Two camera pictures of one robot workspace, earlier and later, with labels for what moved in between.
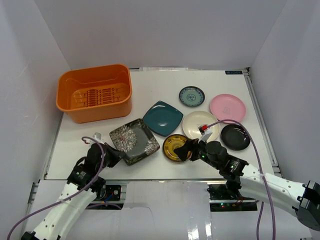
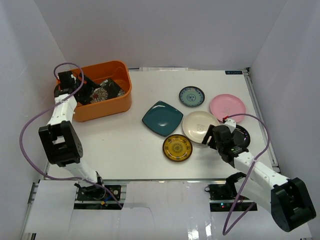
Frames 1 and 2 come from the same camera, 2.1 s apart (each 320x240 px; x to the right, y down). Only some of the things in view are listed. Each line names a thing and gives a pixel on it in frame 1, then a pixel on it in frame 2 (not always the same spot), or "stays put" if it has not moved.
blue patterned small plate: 192,96 stays put
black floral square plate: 135,140 -> 107,90
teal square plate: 163,118 stays put
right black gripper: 190,145 -> 210,133
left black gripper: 110,155 -> 81,88
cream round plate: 193,120 stays put
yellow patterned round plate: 172,142 stays put
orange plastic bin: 95,94 stays put
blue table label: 234,72 stays put
